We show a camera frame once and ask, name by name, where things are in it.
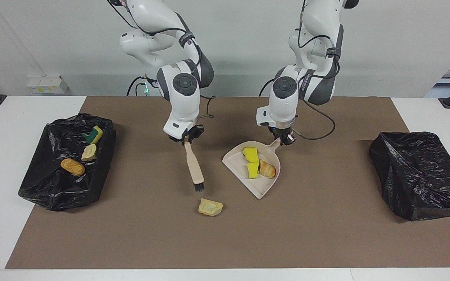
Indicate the beige brush with black bristles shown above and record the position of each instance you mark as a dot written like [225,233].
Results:
[193,164]

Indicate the yellow sponge with green backing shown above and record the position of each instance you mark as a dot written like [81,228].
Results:
[96,134]

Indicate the pale bread chunk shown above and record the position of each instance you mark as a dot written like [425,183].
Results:
[210,207]

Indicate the yellow curved sponge piece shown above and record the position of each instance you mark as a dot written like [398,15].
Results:
[251,155]

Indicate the brown table mat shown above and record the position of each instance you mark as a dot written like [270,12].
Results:
[307,226]

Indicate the brown oval bun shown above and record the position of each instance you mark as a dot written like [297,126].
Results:
[72,167]

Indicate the black bag lined trash bin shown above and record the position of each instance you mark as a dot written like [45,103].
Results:
[49,183]
[420,175]

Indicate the orange croissant piece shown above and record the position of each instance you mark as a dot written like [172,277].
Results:
[267,169]

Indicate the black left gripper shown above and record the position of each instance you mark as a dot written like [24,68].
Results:
[283,132]

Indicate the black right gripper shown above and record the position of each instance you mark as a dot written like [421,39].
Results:
[193,133]

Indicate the white wall socket box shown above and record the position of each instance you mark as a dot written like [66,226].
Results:
[47,84]

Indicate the striped bread roll piece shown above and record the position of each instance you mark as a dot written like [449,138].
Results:
[89,152]

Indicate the yellow wedge sponge piece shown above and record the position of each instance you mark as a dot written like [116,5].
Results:
[252,170]

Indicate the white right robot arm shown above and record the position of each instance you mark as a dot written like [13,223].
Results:
[184,105]

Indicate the beige plastic dustpan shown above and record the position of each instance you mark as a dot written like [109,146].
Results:
[236,162]

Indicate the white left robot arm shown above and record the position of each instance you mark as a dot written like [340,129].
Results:
[283,105]

